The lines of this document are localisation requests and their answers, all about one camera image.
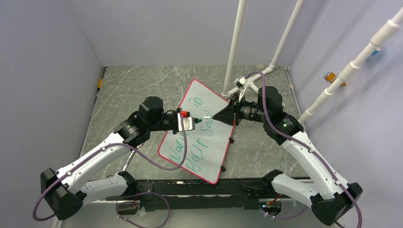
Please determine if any white PVC diagonal pipe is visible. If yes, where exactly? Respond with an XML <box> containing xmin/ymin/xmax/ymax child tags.
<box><xmin>298</xmin><ymin>9</ymin><xmax>403</xmax><ymax>124</ymax></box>

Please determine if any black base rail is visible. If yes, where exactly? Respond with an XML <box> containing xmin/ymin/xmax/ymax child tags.
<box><xmin>107</xmin><ymin>178</ymin><xmax>277</xmax><ymax>211</ymax></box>

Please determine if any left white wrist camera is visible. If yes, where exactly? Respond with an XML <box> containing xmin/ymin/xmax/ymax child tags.
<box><xmin>177</xmin><ymin>108</ymin><xmax>196</xmax><ymax>132</ymax></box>

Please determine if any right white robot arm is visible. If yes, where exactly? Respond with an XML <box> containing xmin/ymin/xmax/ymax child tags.
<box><xmin>212</xmin><ymin>86</ymin><xmax>363</xmax><ymax>228</ymax></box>

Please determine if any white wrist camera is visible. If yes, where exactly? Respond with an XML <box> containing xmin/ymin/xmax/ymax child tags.
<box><xmin>233</xmin><ymin>77</ymin><xmax>248</xmax><ymax>102</ymax></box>
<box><xmin>177</xmin><ymin>108</ymin><xmax>196</xmax><ymax>132</ymax></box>

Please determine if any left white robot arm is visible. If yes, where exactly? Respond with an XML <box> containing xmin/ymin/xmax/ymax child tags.
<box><xmin>32</xmin><ymin>96</ymin><xmax>197</xmax><ymax>221</ymax></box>

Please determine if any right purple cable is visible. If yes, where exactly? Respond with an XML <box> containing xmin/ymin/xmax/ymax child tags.
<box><xmin>245</xmin><ymin>71</ymin><xmax>363</xmax><ymax>228</ymax></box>

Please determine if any orange yellow wall fitting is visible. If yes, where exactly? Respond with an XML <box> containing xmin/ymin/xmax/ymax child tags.
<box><xmin>324</xmin><ymin>71</ymin><xmax>336</xmax><ymax>84</ymax></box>

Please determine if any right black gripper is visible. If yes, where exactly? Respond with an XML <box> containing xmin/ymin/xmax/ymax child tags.
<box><xmin>213</xmin><ymin>93</ymin><xmax>269</xmax><ymax>126</ymax></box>

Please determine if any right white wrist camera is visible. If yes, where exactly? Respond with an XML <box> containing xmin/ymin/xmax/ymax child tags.
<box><xmin>233</xmin><ymin>77</ymin><xmax>248</xmax><ymax>102</ymax></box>

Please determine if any white PVC pipe frame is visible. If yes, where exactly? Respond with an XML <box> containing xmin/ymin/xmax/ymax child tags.
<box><xmin>221</xmin><ymin>0</ymin><xmax>303</xmax><ymax>96</ymax></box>

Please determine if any whiteboard wire stand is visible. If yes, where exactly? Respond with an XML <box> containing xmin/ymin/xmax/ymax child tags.
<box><xmin>220</xmin><ymin>137</ymin><xmax>234</xmax><ymax>172</ymax></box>

